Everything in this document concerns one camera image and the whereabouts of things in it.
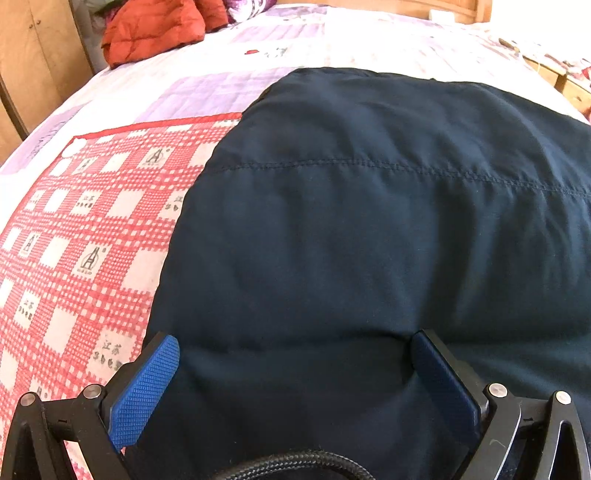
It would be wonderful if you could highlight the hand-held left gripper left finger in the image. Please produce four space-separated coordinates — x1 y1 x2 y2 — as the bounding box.
0 333 181 480

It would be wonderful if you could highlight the wooden two-drawer nightstand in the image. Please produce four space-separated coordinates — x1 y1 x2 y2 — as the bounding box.
522 46 591 121

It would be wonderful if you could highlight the purple patterned pillow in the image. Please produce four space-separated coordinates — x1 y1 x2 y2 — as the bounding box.
224 0 280 23

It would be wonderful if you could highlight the orange-red down jacket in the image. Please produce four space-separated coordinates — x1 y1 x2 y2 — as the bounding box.
100 0 229 70

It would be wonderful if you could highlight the purple patchwork bed sheet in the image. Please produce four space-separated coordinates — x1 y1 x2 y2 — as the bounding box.
0 2 591 185

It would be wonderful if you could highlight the wooden wardrobe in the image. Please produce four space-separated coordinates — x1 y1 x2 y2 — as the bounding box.
0 0 95 155

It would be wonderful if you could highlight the wooden headboard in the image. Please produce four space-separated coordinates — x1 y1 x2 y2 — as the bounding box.
277 0 492 24

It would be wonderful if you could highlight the red checkered cloth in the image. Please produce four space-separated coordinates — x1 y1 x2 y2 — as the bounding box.
0 113 243 480

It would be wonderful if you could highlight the black braided cable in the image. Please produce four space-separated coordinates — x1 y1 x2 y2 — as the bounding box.
217 450 393 480

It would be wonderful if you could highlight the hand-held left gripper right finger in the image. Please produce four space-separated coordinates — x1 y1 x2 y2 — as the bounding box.
410 329 591 480

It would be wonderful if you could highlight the dark navy jacket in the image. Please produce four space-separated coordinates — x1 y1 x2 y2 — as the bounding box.
122 67 591 480

